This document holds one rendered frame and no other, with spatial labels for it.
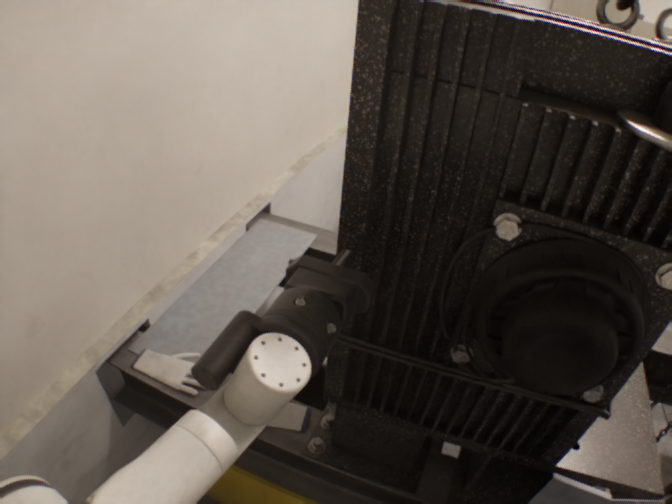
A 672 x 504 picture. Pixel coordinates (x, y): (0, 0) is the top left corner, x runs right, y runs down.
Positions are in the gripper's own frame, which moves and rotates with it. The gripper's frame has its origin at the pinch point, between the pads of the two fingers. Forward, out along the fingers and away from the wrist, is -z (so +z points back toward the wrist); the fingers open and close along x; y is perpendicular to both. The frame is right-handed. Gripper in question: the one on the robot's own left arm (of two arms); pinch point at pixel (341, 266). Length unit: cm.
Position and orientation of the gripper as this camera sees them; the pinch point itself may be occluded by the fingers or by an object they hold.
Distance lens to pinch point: 62.2
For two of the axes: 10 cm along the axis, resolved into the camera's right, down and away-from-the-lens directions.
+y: -0.7, 8.0, 5.9
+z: -3.7, 5.3, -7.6
